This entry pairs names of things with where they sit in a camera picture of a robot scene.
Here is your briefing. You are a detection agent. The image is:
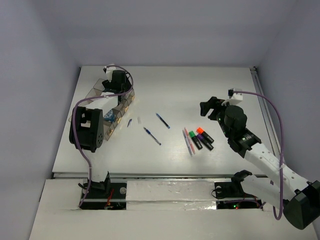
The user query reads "blue pen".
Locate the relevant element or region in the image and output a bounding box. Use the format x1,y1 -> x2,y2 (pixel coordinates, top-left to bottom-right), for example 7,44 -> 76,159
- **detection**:
143,127 -> 162,146
155,113 -> 171,129

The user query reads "blue pen lower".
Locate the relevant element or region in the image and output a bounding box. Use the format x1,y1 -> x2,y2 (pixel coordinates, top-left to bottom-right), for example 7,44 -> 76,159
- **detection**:
143,127 -> 162,146

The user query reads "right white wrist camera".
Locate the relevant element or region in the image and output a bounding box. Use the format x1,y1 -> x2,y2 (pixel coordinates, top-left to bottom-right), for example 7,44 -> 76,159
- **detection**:
221,88 -> 243,106

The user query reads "white foam front block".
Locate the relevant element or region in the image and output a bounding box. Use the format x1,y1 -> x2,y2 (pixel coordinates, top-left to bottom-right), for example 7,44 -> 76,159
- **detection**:
125,180 -> 217,211

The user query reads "purple cap black highlighter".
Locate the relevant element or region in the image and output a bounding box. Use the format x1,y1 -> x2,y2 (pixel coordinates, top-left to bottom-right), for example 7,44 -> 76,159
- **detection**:
196,134 -> 214,151

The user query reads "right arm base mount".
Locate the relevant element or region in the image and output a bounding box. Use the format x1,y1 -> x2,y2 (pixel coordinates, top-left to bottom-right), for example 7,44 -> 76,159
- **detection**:
211,170 -> 265,210

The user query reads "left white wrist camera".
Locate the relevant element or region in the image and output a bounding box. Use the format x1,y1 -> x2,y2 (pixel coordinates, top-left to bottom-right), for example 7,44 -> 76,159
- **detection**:
103,65 -> 117,82

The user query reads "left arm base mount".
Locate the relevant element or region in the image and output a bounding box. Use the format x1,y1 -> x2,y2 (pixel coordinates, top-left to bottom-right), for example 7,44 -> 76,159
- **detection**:
78,173 -> 127,210

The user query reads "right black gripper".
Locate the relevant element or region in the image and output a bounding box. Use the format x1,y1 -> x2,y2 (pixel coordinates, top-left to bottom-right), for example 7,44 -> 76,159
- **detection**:
200,96 -> 237,138

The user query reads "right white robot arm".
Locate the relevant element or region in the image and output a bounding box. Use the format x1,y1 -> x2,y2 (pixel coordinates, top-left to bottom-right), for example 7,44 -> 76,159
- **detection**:
199,96 -> 320,230

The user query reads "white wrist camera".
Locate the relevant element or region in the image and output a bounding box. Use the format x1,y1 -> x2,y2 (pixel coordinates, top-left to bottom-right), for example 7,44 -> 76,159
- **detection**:
103,65 -> 117,82
221,88 -> 243,106

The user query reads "aluminium rail right edge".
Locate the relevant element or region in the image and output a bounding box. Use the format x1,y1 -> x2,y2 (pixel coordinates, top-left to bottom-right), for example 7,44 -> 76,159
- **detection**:
249,66 -> 281,158

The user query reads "blue pen upper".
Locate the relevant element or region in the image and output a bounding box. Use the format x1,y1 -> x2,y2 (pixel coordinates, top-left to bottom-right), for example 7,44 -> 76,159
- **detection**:
155,113 -> 171,129

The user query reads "orange cap black highlighter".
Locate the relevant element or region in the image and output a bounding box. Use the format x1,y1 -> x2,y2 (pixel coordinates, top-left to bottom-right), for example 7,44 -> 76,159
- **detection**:
196,127 -> 214,144

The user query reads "green cap black highlighter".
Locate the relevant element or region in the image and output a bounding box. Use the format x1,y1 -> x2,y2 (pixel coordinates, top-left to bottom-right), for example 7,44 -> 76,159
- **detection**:
188,131 -> 203,150

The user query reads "clear compartment organizer tray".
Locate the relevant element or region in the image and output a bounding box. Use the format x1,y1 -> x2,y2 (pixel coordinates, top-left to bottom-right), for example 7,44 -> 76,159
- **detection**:
78,78 -> 135,141

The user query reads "blue white tape roll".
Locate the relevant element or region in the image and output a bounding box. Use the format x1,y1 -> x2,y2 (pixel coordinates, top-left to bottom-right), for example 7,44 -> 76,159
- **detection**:
103,109 -> 116,123

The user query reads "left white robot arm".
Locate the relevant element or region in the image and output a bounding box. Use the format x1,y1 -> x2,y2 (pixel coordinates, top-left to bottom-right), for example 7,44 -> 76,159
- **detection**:
69,65 -> 135,198

